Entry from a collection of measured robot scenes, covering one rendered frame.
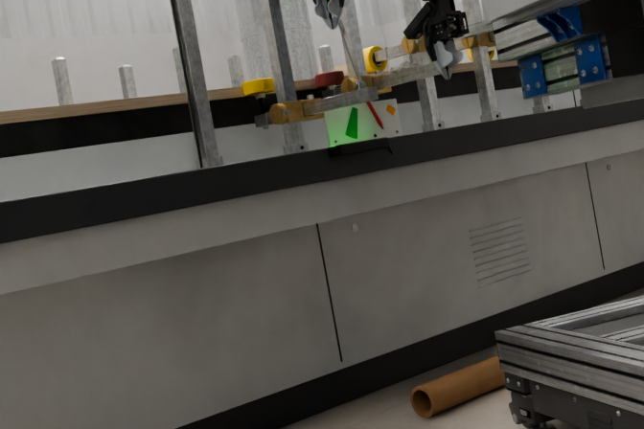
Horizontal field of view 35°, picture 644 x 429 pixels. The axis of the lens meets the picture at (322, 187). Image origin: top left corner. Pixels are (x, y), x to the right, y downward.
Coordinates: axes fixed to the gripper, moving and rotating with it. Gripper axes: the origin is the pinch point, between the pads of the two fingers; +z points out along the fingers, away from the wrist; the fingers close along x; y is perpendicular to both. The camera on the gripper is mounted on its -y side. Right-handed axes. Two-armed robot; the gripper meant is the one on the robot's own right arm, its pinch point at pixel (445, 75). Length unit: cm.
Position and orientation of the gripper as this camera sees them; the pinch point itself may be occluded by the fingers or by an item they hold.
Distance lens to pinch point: 255.1
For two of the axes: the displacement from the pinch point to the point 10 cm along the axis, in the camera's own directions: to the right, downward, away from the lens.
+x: 7.4, -1.5, 6.5
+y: 6.4, -1.2, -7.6
